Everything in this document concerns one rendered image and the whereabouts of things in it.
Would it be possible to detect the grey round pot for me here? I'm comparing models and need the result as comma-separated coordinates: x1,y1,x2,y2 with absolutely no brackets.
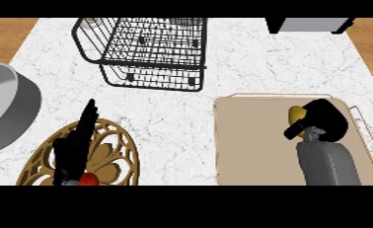
0,62,44,151

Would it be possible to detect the grey appliance with black frame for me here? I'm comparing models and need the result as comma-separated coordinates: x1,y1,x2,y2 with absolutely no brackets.
264,17,357,36

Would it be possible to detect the golden ornate round trivet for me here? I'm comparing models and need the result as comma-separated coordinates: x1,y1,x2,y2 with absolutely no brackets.
15,117,141,187

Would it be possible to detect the red round fruit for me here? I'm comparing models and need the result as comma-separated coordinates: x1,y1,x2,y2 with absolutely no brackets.
76,172,102,187

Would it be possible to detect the yellow lemon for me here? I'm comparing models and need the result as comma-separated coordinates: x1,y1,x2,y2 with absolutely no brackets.
289,105,309,138

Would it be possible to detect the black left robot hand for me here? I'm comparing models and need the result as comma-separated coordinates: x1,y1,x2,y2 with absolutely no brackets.
51,98,100,187

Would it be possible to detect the beige tray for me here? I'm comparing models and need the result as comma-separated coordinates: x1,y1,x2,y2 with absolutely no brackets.
212,93,373,187

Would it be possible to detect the black tiered wire basket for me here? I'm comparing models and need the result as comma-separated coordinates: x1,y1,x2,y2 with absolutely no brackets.
69,17,209,93

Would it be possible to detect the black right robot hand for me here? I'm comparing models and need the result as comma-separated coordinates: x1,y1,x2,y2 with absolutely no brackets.
283,98,349,143

